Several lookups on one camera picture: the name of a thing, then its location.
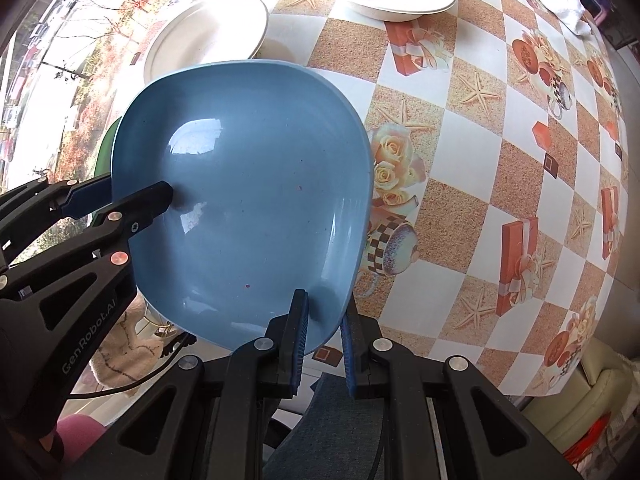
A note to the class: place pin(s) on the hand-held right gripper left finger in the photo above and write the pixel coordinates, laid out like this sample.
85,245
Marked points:
299,345

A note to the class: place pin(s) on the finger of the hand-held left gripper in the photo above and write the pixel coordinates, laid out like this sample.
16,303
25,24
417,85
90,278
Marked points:
150,202
92,194

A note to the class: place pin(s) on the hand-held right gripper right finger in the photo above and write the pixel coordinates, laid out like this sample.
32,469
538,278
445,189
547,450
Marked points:
350,360

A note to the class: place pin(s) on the blue square plate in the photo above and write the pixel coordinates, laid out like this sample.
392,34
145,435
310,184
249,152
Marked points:
260,185

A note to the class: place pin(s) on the green square plate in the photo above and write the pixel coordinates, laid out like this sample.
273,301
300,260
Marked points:
106,150

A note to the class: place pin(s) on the person's jeans leg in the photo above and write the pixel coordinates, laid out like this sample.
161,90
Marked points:
330,435

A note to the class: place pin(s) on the pink object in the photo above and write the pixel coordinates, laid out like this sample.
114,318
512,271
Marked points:
82,435

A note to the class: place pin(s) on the patterned checkered tablecloth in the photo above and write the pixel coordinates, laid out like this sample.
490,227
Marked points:
480,160

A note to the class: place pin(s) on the cream sofa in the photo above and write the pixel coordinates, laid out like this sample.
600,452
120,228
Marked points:
590,390

